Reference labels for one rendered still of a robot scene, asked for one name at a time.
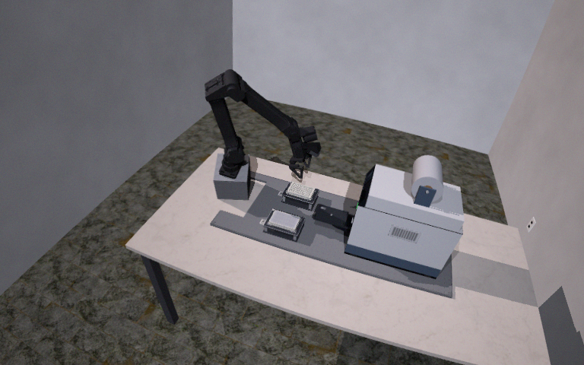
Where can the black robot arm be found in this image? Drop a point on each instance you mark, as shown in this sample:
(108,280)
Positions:
(229,84)

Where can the white multi-well plate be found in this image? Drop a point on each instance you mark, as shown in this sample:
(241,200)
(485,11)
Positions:
(284,220)

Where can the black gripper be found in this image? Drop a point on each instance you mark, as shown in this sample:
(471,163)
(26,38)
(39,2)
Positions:
(294,159)

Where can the light grey cylinder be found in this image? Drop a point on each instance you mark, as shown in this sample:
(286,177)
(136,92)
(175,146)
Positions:
(427,171)

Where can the white well plate with black square wells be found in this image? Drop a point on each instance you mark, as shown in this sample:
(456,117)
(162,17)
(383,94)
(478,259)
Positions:
(300,190)

